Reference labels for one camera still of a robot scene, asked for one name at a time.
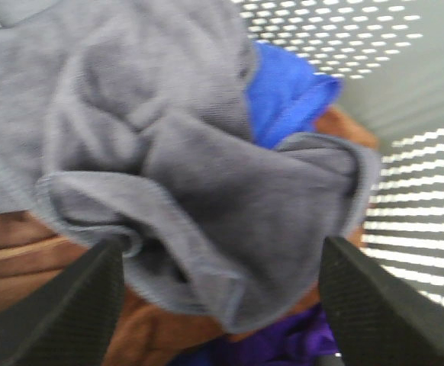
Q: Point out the grey perforated basket orange rim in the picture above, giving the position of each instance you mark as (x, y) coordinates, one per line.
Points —
(389, 57)

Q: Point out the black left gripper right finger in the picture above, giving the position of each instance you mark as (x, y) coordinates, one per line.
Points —
(376, 318)

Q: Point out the blue towel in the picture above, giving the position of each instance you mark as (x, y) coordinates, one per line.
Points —
(286, 96)

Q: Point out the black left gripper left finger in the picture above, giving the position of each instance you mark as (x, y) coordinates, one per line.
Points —
(71, 319)

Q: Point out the brown towel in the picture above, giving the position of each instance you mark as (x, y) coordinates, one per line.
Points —
(31, 255)

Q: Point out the dark grey towel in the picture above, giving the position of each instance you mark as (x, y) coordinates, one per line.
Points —
(128, 120)

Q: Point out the purple towel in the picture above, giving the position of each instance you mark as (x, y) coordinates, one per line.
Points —
(299, 339)

